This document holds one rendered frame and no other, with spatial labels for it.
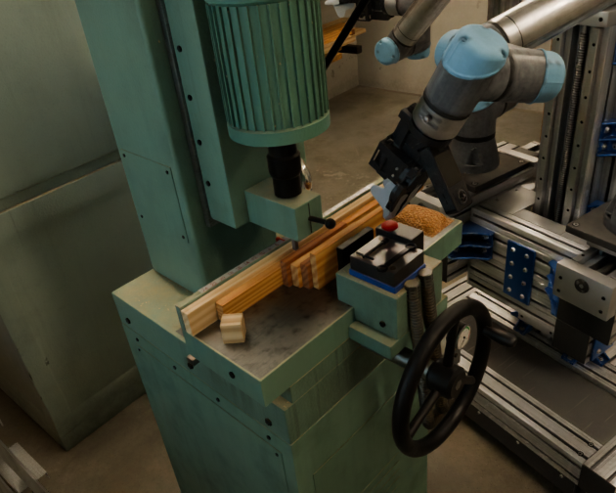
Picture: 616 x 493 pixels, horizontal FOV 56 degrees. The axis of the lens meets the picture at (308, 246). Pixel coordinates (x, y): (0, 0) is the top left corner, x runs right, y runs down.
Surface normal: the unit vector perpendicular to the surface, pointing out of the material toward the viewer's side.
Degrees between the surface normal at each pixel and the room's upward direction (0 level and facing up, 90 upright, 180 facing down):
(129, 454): 0
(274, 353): 0
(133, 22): 90
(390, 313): 90
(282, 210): 90
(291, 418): 90
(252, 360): 0
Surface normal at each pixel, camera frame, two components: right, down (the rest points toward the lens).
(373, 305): -0.69, 0.44
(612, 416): -0.10, -0.84
